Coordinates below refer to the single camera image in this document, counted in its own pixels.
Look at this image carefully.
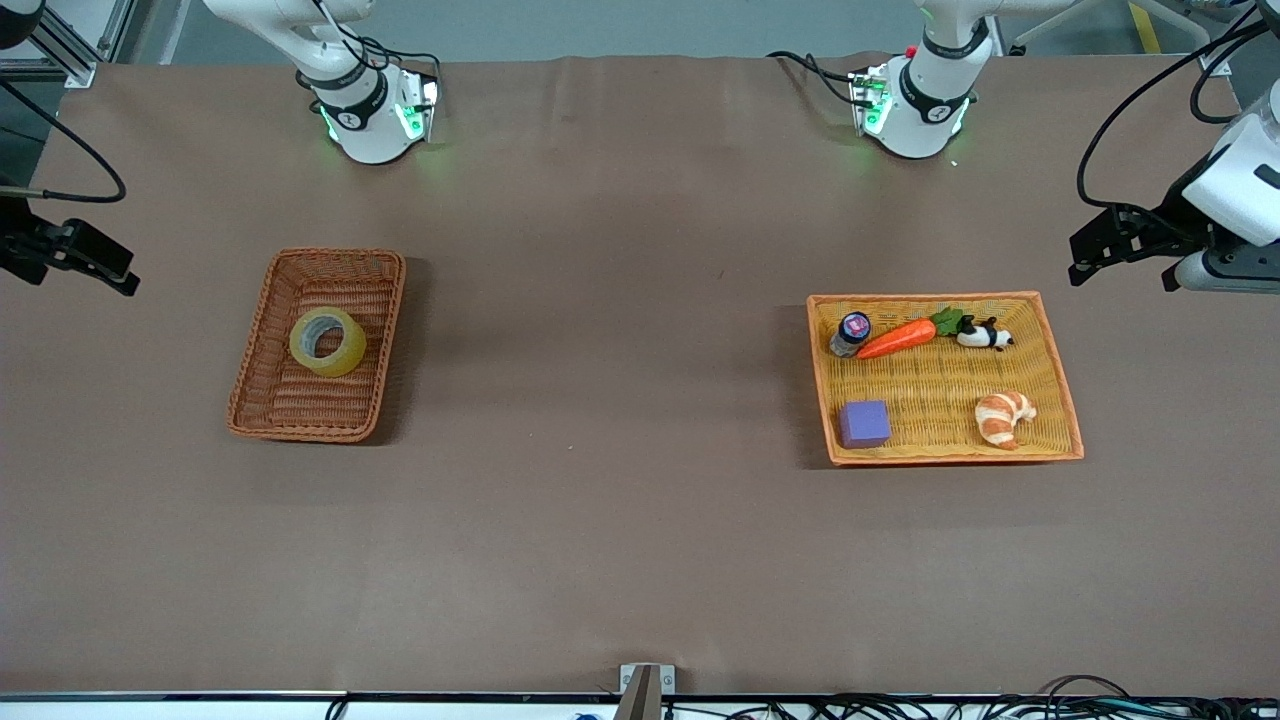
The clear yellowish tape roll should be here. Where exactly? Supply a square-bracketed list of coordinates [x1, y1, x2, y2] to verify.
[289, 306, 368, 379]

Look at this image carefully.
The brown wicker basket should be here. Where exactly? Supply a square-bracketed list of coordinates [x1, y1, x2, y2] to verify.
[225, 248, 407, 444]

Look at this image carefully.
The orange yellow wicker basket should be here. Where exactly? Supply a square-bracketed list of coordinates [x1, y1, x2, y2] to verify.
[806, 291, 1086, 467]

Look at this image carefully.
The black white panda toy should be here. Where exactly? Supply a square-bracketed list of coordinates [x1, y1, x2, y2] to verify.
[955, 316, 1015, 352]

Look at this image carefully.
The toy croissant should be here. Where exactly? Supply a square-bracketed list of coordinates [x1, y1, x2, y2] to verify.
[974, 390, 1038, 451]

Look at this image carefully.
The orange toy carrot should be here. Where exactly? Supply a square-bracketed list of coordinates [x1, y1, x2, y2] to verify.
[856, 307, 966, 361]

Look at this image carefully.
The small jar with blue lid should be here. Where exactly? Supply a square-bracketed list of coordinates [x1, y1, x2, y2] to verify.
[828, 311, 873, 359]

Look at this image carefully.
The purple cube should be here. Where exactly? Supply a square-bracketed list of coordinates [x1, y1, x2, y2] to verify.
[838, 399, 893, 450]

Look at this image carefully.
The brown table cover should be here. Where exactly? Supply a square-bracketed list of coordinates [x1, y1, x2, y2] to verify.
[0, 52, 1280, 698]

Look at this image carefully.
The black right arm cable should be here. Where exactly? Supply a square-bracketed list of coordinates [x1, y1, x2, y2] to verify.
[0, 78, 129, 204]

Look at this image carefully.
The aluminium frame profile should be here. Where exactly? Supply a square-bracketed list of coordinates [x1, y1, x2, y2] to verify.
[20, 0, 136, 89]

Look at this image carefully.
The black left base cable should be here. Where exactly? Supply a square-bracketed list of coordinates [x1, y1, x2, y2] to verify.
[767, 50, 871, 106]

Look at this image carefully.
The black base cable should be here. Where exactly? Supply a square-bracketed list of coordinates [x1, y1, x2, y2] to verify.
[355, 38, 443, 81]
[767, 50, 871, 106]

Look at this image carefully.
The black right base cable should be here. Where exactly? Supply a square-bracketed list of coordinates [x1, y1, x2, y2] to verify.
[355, 38, 443, 81]

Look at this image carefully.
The black cable bundle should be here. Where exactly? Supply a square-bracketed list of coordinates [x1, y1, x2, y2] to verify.
[660, 675, 1280, 720]

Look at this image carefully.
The metal table edge bracket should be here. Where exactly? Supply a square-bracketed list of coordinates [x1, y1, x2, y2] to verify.
[619, 663, 676, 720]

